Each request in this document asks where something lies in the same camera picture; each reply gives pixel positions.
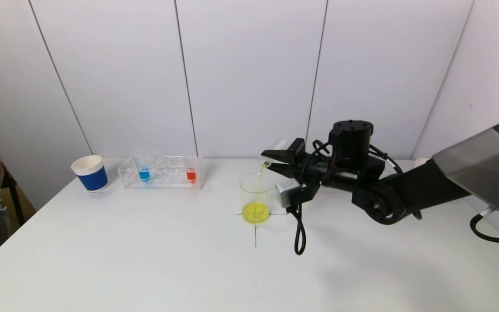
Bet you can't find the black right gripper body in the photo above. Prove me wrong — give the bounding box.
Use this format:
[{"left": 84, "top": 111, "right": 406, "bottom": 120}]
[{"left": 287, "top": 138, "right": 331, "bottom": 179}]

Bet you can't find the test tube with yellow pigment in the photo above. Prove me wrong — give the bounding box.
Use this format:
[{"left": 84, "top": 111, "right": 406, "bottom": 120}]
[{"left": 258, "top": 139, "right": 293, "bottom": 169}]

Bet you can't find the clear glass beaker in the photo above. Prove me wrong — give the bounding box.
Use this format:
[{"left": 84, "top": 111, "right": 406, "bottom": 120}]
[{"left": 239, "top": 173, "right": 274, "bottom": 224}]

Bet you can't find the test tube with red liquid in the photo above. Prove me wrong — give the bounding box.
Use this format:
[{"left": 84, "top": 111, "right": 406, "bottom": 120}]
[{"left": 185, "top": 153, "right": 198, "bottom": 185}]

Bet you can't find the clear acrylic test tube rack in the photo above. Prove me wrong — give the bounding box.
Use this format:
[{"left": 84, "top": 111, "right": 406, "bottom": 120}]
[{"left": 118, "top": 156, "right": 206, "bottom": 190}]

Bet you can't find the test tube with blue liquid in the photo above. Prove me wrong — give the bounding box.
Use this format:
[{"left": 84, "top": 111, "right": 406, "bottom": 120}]
[{"left": 135, "top": 151, "right": 152, "bottom": 183}]

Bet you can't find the black looped camera cable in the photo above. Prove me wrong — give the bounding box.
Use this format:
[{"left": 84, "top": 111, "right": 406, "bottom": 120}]
[{"left": 292, "top": 204, "right": 307, "bottom": 256}]

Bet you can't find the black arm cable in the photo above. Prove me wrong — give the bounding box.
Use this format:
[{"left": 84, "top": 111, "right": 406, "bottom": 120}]
[{"left": 470, "top": 212, "right": 499, "bottom": 244}]

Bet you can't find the black chair frame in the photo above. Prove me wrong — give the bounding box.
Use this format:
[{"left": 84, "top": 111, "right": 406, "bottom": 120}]
[{"left": 2, "top": 171, "right": 27, "bottom": 226}]

